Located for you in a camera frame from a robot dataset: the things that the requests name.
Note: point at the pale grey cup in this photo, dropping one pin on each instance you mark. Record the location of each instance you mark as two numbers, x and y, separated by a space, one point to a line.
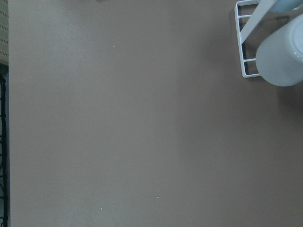
279 58

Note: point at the light blue cup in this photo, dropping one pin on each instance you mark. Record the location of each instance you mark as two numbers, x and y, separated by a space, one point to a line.
281 6

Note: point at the white wire cup rack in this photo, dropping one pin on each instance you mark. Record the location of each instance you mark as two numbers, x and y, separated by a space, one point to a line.
245 25

